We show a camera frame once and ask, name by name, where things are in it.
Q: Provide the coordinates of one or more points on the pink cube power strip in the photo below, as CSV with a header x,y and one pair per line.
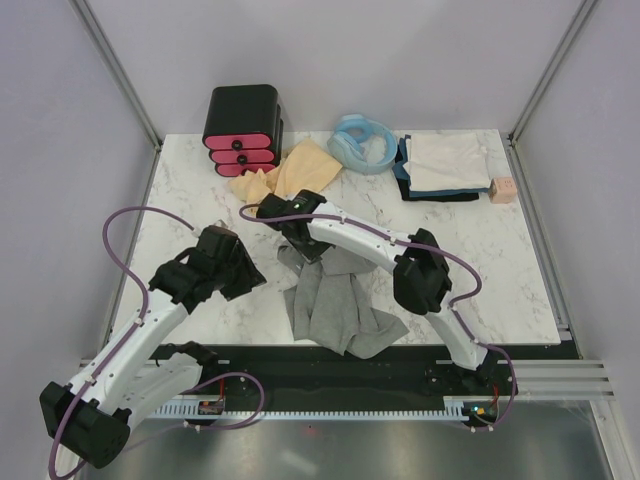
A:
x,y
503,190

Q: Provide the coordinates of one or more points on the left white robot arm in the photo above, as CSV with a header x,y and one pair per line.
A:
x,y
94,413

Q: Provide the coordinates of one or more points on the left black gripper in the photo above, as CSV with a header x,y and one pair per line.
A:
x,y
250,276

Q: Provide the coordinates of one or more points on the black pink drawer box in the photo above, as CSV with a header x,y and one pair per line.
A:
x,y
243,130

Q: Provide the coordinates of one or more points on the light blue cable duct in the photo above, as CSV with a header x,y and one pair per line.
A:
x,y
189,408

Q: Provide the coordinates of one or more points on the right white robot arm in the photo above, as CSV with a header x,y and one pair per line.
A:
x,y
426,280

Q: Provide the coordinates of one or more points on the white blue folded t shirt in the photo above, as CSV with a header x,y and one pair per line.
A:
x,y
441,167

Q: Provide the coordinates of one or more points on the grey t shirt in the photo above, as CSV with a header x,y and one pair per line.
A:
x,y
329,306

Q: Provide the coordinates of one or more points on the light blue headphones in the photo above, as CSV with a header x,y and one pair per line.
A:
x,y
346,144

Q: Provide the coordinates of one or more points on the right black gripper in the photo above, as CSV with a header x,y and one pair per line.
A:
x,y
313,254

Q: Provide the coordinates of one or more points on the yellow t shirt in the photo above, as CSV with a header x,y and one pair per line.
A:
x,y
307,167

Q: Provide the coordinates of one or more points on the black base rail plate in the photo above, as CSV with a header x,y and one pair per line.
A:
x,y
289,377

